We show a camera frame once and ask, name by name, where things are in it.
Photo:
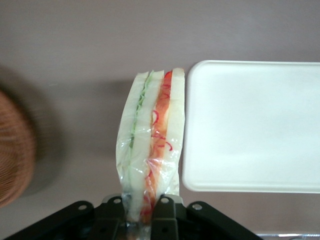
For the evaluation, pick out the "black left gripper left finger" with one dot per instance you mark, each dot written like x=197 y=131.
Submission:
x=110 y=217

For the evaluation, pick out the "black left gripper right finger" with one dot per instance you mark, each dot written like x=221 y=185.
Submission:
x=167 y=217

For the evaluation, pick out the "triangle sandwich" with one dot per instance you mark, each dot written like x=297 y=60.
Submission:
x=150 y=125

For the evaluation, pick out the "round brown wicker basket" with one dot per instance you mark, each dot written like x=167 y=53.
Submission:
x=15 y=150

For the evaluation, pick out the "beige plastic tray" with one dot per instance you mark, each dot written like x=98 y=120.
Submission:
x=250 y=125

